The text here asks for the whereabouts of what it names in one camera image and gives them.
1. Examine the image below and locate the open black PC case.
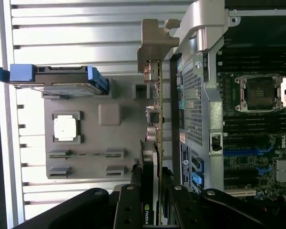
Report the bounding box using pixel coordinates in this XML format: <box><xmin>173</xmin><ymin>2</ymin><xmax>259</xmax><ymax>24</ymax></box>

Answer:
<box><xmin>163</xmin><ymin>0</ymin><xmax>286</xmax><ymax>200</ymax></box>

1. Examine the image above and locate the blue expansion slot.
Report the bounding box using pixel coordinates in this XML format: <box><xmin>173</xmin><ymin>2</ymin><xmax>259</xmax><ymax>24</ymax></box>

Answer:
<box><xmin>224</xmin><ymin>149</ymin><xmax>258</xmax><ymax>156</ymax></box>

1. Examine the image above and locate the green motherboard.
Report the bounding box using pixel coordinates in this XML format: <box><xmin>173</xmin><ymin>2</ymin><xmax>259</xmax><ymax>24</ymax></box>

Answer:
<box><xmin>215</xmin><ymin>51</ymin><xmax>286</xmax><ymax>198</ymax></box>

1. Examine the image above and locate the blue slot retainer strip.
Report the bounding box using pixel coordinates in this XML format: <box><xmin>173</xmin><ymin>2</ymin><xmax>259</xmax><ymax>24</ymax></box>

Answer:
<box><xmin>192</xmin><ymin>157</ymin><xmax>204</xmax><ymax>192</ymax></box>

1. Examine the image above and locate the silver CPU chip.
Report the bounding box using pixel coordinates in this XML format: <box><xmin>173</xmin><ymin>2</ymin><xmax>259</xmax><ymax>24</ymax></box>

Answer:
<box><xmin>53</xmin><ymin>115</ymin><xmax>77</xmax><ymax>141</ymax></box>

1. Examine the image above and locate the hard disk in blue caddy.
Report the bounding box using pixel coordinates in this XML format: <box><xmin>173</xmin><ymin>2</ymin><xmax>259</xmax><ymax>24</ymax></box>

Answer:
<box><xmin>0</xmin><ymin>63</ymin><xmax>109</xmax><ymax>96</ymax></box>

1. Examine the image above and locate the CPU socket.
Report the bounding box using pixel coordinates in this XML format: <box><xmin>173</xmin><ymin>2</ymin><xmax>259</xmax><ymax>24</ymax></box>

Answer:
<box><xmin>235</xmin><ymin>73</ymin><xmax>283</xmax><ymax>113</ymax></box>

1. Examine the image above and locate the grey parts rack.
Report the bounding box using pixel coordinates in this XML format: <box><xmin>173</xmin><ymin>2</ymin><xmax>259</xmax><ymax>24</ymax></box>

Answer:
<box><xmin>43</xmin><ymin>76</ymin><xmax>163</xmax><ymax>179</ymax></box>

